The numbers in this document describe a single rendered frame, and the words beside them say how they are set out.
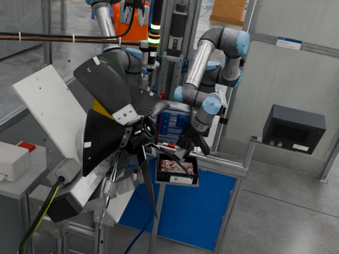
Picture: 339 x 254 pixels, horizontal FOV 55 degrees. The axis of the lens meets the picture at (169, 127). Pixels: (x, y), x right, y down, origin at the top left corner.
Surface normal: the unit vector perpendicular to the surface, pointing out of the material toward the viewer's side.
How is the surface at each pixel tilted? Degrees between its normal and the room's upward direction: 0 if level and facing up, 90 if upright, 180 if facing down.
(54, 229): 90
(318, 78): 90
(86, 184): 50
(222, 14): 90
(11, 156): 0
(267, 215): 0
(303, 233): 0
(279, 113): 15
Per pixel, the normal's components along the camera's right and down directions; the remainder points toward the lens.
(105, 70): 0.53, -0.11
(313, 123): 0.08, -0.71
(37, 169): 0.15, -0.86
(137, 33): 0.21, 0.51
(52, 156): -0.22, 0.46
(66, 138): 0.84, -0.36
